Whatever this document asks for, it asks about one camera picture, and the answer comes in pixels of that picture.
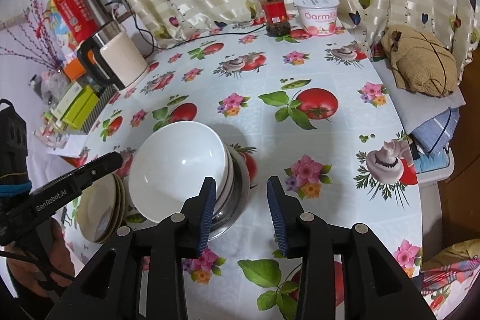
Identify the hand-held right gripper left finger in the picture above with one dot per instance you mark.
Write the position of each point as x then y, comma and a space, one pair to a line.
207, 218

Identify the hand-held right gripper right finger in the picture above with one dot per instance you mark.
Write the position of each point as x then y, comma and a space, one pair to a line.
277, 218

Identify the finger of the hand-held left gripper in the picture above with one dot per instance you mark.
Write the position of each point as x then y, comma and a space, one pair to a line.
101, 160
101, 175

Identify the beige plate with brown print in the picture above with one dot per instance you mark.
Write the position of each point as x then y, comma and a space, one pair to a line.
119, 198

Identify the beige plate with blue print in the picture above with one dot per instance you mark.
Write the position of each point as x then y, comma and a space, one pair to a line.
95, 207

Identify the stainless steel bowl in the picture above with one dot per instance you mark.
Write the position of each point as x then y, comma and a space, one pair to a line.
240, 192

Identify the white bowl with blue stripe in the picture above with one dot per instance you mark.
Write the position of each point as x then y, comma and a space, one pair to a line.
229, 173
176, 166

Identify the person's left hand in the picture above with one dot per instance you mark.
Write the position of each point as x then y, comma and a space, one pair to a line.
60, 256

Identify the white paper sheet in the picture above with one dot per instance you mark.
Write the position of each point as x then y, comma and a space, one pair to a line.
73, 145

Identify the glass cups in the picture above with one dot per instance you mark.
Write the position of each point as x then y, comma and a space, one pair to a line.
52, 136

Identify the striped tray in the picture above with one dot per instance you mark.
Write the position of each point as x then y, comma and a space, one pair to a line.
99, 106

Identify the white and green box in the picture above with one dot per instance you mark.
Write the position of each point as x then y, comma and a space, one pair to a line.
69, 97

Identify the clear plastic bag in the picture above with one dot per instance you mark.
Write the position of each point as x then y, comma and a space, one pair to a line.
52, 84

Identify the orange box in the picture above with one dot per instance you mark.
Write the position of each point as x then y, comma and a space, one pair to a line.
73, 70

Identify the floral fruit print tablecloth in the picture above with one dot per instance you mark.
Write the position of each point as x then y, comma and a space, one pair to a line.
330, 140

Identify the cream electric kettle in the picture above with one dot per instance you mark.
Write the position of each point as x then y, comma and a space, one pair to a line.
120, 57

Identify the cartoon print bag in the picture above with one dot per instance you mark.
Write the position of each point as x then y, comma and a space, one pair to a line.
56, 27

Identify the red packet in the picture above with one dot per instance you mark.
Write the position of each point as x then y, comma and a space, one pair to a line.
75, 12

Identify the grey folded cloth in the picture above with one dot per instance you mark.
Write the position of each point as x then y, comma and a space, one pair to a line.
416, 110

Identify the plaid cloth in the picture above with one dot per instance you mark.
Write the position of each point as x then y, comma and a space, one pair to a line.
446, 278

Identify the blue striped folded cloth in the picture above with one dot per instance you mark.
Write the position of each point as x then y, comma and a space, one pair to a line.
435, 128

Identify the white yogurt cup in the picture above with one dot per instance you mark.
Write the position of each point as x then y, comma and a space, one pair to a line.
317, 18

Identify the red label sauce jar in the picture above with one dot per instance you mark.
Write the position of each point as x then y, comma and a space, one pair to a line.
273, 12

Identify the brown cushion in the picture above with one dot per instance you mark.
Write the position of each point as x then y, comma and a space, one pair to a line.
420, 61

